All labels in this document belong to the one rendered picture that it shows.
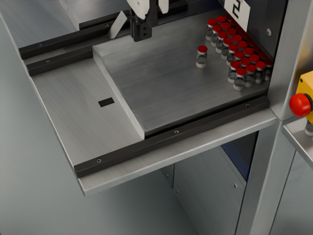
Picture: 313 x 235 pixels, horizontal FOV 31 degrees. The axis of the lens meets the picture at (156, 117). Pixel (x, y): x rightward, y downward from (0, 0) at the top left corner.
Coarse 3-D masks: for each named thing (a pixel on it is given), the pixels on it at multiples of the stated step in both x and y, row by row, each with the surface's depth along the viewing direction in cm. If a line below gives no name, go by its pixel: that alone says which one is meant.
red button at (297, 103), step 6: (294, 96) 95; (300, 96) 94; (294, 102) 95; (300, 102) 94; (306, 102) 94; (294, 108) 95; (300, 108) 94; (306, 108) 94; (294, 114) 96; (300, 114) 95; (306, 114) 95
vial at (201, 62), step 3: (198, 51) 115; (198, 54) 116; (201, 54) 115; (204, 54) 115; (198, 57) 116; (201, 57) 116; (204, 57) 116; (198, 60) 117; (201, 60) 116; (204, 60) 116; (198, 63) 117; (201, 63) 117; (204, 63) 117; (198, 66) 118; (201, 66) 117; (204, 66) 118
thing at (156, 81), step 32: (160, 32) 123; (192, 32) 126; (128, 64) 118; (160, 64) 119; (192, 64) 119; (224, 64) 119; (128, 96) 112; (160, 96) 112; (192, 96) 113; (224, 96) 113; (256, 96) 110; (160, 128) 103
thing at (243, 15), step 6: (228, 0) 111; (234, 0) 109; (240, 0) 107; (228, 6) 112; (240, 6) 108; (246, 6) 106; (228, 12) 113; (240, 12) 108; (246, 12) 106; (234, 18) 111; (240, 18) 109; (246, 18) 107; (240, 24) 110; (246, 24) 108; (246, 30) 109
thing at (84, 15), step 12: (60, 0) 132; (72, 0) 133; (84, 0) 133; (96, 0) 133; (108, 0) 133; (120, 0) 133; (180, 0) 131; (192, 0) 133; (72, 12) 125; (84, 12) 130; (96, 12) 130; (108, 12) 130; (84, 24) 123; (96, 24) 125
